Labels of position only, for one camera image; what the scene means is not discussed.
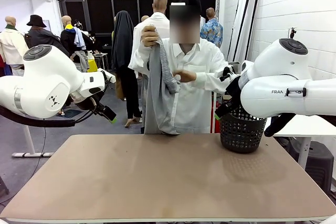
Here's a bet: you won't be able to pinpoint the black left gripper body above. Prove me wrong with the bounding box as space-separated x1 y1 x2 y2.
75 94 105 114

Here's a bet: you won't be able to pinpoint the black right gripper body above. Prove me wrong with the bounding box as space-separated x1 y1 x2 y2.
222 76 244 110

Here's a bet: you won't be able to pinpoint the grey training pants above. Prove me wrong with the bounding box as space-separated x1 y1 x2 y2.
143 26 182 135

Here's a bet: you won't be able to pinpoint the person's left forearm white sleeve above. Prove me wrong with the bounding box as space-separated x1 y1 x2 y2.
195 71 228 92

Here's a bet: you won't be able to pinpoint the person's right forearm white sleeve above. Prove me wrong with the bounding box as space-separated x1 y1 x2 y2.
130 41 158 74

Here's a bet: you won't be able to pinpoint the person's left hand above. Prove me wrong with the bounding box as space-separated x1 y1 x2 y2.
173 68 197 83

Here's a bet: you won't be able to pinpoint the person's right hand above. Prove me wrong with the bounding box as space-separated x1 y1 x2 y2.
141 24 161 48

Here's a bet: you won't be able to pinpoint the person torso in white shirt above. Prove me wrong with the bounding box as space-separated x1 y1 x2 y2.
131 0 229 135

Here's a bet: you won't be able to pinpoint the black plastic laundry basket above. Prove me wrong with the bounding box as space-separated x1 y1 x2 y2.
219 104 267 154

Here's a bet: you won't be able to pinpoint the yellow box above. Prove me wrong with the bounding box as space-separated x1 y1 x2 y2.
87 58 98 73

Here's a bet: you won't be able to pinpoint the grey hanging garment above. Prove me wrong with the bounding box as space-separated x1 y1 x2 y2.
70 50 90 72

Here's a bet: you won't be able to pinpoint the small white background table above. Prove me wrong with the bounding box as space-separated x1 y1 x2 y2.
93 52 110 71

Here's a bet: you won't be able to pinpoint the masked person in black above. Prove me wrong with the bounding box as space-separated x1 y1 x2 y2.
88 31 98 51

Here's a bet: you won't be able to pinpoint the light blue draped shirt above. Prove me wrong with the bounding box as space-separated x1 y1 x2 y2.
73 26 87 51

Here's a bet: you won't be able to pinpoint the mannequin with yellow collar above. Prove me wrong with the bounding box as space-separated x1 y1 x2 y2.
60 15 91 58

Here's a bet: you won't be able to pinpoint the figure in black cloak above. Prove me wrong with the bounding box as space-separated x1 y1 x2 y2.
111 10 142 128

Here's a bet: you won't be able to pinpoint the white desk with T-leg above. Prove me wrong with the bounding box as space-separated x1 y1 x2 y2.
12 124 55 158

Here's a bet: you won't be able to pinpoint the mannequin in dark jacket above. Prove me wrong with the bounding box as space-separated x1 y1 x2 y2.
24 14 70 58

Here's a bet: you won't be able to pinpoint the white side table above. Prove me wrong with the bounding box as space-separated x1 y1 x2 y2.
265 115 336 169

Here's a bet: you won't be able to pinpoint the mannequin in cream coat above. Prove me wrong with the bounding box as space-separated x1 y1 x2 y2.
0 16 29 77

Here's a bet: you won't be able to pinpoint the black bucket hat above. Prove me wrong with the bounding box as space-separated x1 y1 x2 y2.
26 14 47 28

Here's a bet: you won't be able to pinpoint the black plastic stool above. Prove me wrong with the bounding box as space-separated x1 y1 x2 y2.
287 141 334 196

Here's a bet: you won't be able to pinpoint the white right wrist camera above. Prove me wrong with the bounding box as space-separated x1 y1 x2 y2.
214 64 236 82

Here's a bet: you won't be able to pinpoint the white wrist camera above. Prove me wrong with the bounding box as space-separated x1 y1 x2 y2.
97 68 117 83
214 64 236 82

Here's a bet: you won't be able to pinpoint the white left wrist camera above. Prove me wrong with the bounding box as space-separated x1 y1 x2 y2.
97 68 117 83

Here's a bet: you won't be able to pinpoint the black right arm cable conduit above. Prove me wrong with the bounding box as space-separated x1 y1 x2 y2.
264 112 336 137

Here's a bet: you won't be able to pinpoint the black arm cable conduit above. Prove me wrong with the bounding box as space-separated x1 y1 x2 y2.
0 105 77 128
264 112 336 137

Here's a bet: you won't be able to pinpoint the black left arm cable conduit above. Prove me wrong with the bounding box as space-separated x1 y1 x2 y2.
0 105 77 128

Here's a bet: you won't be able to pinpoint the white panel with black frame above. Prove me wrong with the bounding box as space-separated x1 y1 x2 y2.
240 0 263 63
226 0 254 62

